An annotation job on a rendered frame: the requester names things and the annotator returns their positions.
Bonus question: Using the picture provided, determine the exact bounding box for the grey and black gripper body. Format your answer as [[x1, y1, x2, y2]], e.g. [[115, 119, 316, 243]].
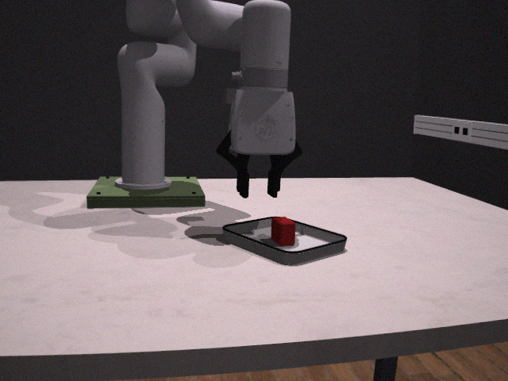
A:
[[229, 87, 295, 155]]

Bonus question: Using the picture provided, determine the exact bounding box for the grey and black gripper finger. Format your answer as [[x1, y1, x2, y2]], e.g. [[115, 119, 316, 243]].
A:
[[267, 140, 302, 198], [216, 130, 250, 198]]

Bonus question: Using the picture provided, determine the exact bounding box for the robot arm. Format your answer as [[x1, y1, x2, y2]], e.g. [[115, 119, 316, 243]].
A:
[[115, 0, 291, 190]]

